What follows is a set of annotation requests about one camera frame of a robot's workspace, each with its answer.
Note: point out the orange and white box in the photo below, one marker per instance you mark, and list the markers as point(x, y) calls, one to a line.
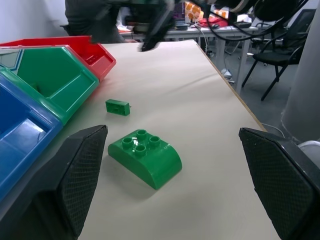
point(193, 11)

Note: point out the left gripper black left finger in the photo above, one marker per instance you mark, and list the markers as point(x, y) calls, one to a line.
point(75, 175)

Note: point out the blue plastic bin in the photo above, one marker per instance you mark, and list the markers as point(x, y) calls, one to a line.
point(22, 130)

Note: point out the large green curved studded block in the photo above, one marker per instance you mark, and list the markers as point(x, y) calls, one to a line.
point(150, 160)

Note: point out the green plastic bin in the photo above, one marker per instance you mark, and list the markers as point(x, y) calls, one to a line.
point(57, 75)

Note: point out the small green rectangular block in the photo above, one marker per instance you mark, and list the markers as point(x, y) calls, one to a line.
point(117, 107)

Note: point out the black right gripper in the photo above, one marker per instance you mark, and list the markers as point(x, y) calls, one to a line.
point(147, 6)

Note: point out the red cloth on desk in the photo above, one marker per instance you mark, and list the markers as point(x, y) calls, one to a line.
point(215, 21)

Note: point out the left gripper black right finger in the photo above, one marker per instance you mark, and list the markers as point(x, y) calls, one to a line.
point(280, 180)

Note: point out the red plastic bin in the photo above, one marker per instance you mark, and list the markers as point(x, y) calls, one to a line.
point(97, 60)

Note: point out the black office chair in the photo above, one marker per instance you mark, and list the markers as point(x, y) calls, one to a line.
point(277, 55)

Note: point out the person in dark clothes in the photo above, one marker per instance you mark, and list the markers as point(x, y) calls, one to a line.
point(92, 22)

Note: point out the silver robot torso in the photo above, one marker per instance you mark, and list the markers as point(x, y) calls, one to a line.
point(305, 87)

